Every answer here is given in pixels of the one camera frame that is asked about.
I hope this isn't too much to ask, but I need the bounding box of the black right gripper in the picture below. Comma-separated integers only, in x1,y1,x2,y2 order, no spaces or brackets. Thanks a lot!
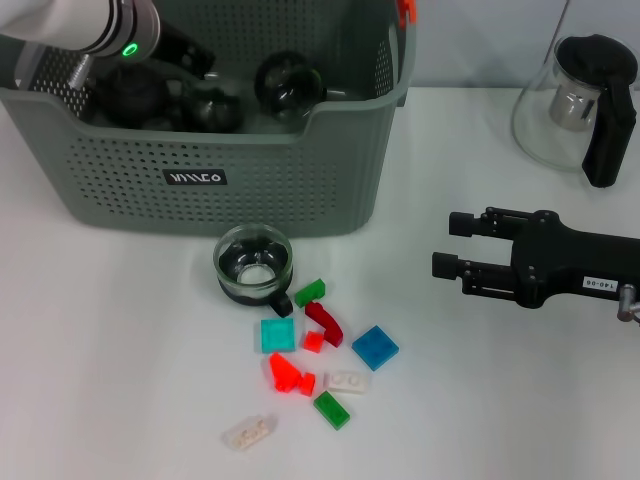
431,207,640,309

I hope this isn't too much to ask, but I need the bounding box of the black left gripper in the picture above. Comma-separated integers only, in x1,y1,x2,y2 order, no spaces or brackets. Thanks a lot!
148,22,217,82

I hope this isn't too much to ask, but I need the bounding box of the grey perforated storage bin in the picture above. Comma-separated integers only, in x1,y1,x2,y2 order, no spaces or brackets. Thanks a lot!
0,0,419,239

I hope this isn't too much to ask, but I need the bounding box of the black clay teapot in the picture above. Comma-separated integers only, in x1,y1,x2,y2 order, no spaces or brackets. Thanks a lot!
93,66,172,129

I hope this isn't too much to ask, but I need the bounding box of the blue square building plate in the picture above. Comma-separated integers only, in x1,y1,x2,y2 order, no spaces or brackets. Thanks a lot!
351,324,401,372

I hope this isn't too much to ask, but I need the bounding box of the dark red curved brick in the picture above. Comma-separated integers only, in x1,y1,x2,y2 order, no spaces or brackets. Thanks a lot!
304,301,345,349

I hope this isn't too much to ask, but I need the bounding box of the small green building brick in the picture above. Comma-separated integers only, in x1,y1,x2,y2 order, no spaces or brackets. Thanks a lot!
293,278,327,309

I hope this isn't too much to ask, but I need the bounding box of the white flat two-stud brick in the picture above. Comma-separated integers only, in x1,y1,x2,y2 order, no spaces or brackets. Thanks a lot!
323,369,374,397

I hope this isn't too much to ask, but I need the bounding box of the green flat building plate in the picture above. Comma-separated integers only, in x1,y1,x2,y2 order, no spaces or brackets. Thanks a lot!
313,390,351,431

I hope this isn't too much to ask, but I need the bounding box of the teal square building plate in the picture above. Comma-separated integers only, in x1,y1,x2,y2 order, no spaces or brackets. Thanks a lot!
259,318,296,355

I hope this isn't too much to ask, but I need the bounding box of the bright red slope brick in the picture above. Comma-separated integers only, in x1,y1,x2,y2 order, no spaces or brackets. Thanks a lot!
267,352,304,395

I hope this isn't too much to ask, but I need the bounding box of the translucent white building brick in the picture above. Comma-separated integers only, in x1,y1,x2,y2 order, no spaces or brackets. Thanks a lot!
222,413,279,453

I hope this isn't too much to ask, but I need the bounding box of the left gripper cable with plug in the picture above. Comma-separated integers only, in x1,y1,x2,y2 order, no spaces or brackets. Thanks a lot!
68,51,95,90

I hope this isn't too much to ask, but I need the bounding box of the glass teapot with black handle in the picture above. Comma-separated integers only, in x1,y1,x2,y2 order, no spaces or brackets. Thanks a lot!
510,33,640,189

